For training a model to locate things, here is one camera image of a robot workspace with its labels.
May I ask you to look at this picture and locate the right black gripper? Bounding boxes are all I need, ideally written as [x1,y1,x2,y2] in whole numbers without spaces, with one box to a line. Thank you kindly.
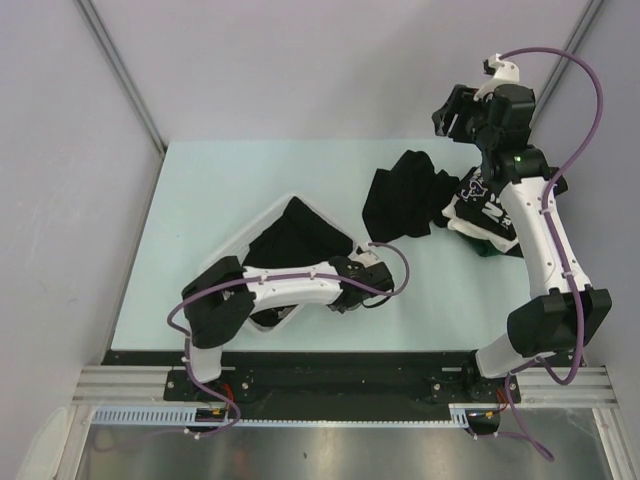
[432,84,498,152]

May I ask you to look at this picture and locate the black graphic t shirt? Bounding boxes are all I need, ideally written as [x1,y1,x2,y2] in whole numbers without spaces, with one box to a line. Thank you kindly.
[362,150,460,243]

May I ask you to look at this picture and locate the white plastic laundry basket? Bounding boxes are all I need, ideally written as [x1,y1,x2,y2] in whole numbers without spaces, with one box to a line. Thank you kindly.
[197,194,360,333]

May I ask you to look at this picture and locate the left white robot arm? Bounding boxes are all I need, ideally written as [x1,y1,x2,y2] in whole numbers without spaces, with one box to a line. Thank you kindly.
[182,253,394,400]

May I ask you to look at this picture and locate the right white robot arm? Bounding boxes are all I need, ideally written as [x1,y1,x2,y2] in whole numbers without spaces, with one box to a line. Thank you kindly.
[432,84,612,401]

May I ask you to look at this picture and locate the black clothes in basket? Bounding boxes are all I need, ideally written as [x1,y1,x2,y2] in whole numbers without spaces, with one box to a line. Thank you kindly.
[239,197,356,329]

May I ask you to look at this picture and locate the black folded lettered t shirt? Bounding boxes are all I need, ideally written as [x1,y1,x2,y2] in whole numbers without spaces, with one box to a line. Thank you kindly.
[442,166,570,246]

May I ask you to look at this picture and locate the green folded t shirt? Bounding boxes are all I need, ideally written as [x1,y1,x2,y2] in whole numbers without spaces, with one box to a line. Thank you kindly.
[462,236,523,258]

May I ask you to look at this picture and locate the white folded t shirt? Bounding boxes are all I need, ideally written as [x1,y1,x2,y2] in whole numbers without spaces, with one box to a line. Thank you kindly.
[442,209,519,253]

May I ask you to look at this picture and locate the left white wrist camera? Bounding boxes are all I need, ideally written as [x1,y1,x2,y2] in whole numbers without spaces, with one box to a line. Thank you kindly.
[353,247,383,268]

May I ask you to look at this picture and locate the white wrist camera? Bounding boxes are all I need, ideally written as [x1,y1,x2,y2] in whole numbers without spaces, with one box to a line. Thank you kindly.
[480,53,520,97]
[353,247,383,268]

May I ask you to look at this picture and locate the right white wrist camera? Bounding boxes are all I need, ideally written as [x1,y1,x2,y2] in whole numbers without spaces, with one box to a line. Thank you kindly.
[480,53,520,97]

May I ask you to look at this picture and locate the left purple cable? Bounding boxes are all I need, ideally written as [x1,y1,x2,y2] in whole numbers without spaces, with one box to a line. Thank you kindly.
[167,242,414,454]

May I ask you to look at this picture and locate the purple cable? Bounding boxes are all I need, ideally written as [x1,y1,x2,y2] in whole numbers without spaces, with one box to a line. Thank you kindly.
[499,45,604,460]
[167,242,414,454]

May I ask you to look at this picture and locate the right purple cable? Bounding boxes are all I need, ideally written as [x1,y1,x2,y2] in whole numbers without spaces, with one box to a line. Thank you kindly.
[499,45,604,460]

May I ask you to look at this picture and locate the white slotted cable duct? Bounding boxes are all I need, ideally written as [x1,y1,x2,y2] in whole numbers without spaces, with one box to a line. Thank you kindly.
[92,406,469,428]

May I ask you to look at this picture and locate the aluminium frame rail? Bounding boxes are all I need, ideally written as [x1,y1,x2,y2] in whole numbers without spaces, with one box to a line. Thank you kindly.
[72,366,617,408]

